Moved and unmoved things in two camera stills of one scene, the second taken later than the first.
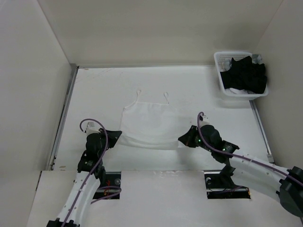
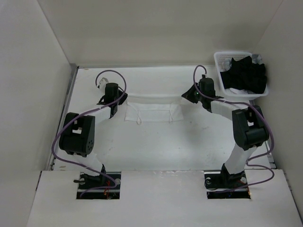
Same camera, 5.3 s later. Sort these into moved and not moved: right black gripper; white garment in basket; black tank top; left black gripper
Moved: right black gripper; left black gripper
Not moved: white garment in basket; black tank top
